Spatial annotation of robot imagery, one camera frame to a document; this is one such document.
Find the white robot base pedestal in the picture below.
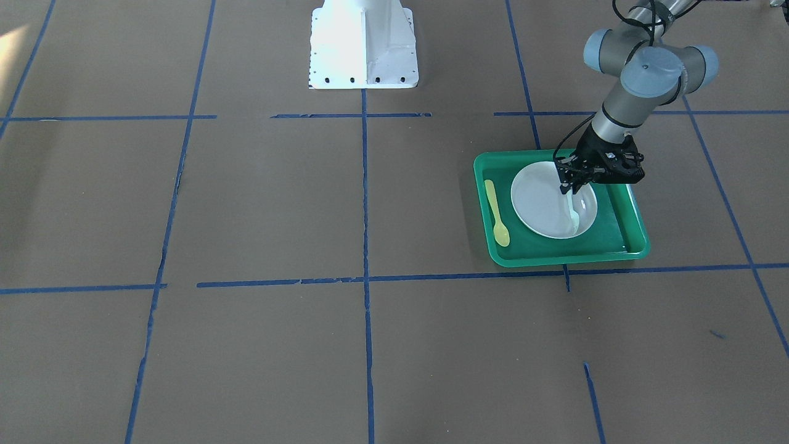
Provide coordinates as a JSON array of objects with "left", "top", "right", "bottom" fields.
[{"left": 308, "top": 1, "right": 420, "bottom": 89}]

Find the white round plate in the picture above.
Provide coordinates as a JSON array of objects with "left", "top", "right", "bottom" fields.
[{"left": 510, "top": 161, "right": 598, "bottom": 239}]

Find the yellow plastic spoon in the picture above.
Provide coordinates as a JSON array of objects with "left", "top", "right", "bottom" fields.
[{"left": 484, "top": 179, "right": 510, "bottom": 247}]

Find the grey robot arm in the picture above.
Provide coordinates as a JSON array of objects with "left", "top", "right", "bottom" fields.
[{"left": 553, "top": 1, "right": 719, "bottom": 195}]

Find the white plastic fork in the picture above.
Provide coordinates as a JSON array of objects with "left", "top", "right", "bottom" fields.
[{"left": 565, "top": 189, "right": 587, "bottom": 236}]

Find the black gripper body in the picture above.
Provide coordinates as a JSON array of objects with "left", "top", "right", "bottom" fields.
[{"left": 554, "top": 132, "right": 645, "bottom": 184}]

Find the green plastic tray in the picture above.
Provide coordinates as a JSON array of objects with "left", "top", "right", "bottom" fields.
[{"left": 473, "top": 150, "right": 650, "bottom": 268}]

